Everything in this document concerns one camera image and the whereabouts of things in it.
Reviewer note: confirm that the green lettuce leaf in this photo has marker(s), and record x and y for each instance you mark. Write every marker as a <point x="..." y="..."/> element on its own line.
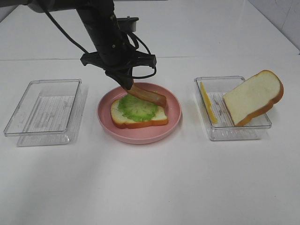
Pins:
<point x="136" y="109"/>

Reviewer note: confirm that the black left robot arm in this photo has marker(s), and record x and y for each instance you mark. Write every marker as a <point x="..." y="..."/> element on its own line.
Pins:
<point x="114" y="38"/>

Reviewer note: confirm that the clear plastic right container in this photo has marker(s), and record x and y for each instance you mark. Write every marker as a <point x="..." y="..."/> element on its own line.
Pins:
<point x="224" y="130"/>

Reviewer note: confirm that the clear plastic left container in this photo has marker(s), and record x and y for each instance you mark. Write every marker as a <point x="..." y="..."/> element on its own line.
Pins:
<point x="49" y="113"/>

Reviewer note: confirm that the pink round plate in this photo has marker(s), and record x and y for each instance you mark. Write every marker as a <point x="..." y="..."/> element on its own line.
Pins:
<point x="139" y="135"/>

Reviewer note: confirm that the clear plastic container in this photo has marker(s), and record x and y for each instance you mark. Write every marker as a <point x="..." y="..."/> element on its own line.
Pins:
<point x="224" y="130"/>
<point x="49" y="113"/>

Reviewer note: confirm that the bread slice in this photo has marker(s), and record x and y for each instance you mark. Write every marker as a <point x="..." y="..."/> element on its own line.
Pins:
<point x="122" y="122"/>
<point x="254" y="97"/>

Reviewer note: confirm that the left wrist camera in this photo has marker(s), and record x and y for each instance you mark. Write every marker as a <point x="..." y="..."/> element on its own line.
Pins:
<point x="127" y="24"/>

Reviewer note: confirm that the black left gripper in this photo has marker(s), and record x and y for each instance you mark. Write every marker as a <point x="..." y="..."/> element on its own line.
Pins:
<point x="118" y="63"/>

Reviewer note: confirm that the yellow cheese slice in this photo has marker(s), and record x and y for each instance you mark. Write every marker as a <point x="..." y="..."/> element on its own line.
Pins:
<point x="208" y="104"/>

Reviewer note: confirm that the brown bacon strip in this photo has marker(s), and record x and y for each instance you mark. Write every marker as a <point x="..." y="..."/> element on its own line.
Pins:
<point x="147" y="95"/>

